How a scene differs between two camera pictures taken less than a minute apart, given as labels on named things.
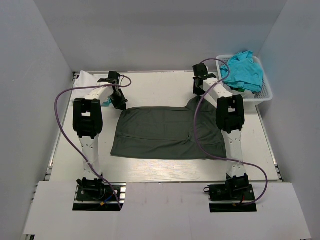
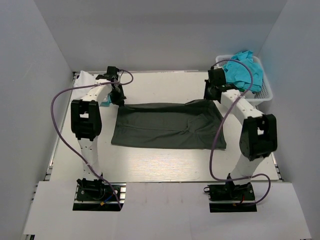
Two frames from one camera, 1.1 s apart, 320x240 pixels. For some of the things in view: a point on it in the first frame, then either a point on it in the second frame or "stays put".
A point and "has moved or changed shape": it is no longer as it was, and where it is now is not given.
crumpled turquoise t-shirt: x=245 y=72 stays put
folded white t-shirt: x=85 y=80 stays put
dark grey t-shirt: x=168 y=132 has moved or changed shape
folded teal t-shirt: x=107 y=103 stays put
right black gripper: x=197 y=91 -> x=207 y=96
